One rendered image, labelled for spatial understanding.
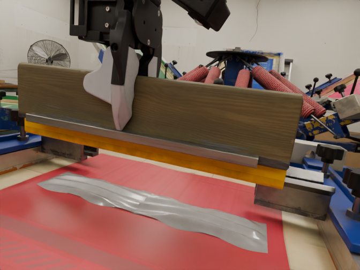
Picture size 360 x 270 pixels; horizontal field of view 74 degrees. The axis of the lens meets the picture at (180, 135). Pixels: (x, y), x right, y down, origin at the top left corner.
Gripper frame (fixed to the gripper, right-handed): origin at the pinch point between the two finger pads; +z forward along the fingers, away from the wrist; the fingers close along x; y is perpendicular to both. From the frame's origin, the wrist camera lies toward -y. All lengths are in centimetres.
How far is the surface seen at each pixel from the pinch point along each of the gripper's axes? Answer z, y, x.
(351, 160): 81, -171, -413
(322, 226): 12.5, -25.5, -9.8
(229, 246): 13.6, -13.6, -0.6
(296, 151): 7.3, -24.2, -33.9
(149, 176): 13.7, 4.0, -15.1
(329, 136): 49, -133, -420
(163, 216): 13.2, -4.2, -2.2
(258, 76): -12, -12, -80
